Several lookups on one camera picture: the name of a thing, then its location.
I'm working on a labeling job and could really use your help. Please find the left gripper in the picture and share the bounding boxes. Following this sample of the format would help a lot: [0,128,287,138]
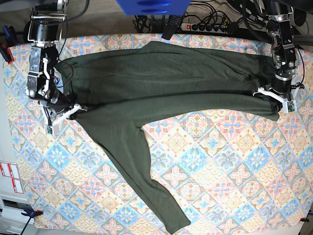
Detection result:
[269,74,295,114]

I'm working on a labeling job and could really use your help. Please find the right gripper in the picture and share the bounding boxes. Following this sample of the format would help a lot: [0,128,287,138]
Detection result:
[39,89,79,120]

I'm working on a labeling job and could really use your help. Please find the dark green long-sleeve shirt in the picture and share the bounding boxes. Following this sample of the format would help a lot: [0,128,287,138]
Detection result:
[55,41,279,234]

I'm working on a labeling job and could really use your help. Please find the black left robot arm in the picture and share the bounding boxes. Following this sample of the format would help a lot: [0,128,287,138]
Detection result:
[253,0,303,113]

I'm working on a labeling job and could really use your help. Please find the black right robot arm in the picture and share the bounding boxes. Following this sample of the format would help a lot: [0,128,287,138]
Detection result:
[25,0,79,121]

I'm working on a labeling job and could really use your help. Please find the red white labels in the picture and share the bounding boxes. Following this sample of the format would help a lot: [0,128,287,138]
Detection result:
[0,162,23,194]

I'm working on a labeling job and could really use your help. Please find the patterned tile tablecloth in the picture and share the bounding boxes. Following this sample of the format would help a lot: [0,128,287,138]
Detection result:
[1,44,313,235]

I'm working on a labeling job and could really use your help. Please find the blue clamp top left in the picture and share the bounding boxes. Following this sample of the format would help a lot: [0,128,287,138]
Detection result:
[0,25,14,64]

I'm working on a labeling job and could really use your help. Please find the blue clamp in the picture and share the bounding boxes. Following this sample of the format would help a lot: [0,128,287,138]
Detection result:
[0,25,14,64]
[21,210,44,235]

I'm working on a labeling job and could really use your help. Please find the blue clamp bottom left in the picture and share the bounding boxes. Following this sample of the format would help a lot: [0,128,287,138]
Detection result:
[21,210,44,235]

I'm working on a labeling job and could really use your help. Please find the orange clamp bottom right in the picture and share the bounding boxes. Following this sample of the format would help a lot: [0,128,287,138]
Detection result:
[300,218,310,222]

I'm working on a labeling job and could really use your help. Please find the white power strip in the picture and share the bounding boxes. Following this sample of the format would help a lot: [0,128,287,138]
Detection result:
[180,23,226,34]

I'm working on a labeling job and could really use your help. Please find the blue plastic box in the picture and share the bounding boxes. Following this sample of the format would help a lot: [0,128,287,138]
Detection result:
[116,0,191,16]

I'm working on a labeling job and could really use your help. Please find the black remote control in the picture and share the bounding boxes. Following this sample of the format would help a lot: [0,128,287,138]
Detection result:
[162,15,183,40]

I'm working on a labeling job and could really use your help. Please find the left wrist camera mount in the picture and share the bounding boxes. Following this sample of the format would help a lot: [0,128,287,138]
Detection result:
[252,87,299,113]

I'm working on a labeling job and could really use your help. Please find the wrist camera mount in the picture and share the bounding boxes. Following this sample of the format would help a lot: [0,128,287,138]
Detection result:
[44,103,88,137]
[252,87,299,113]

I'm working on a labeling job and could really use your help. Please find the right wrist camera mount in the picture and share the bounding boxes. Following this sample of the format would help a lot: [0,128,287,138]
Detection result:
[44,103,88,137]

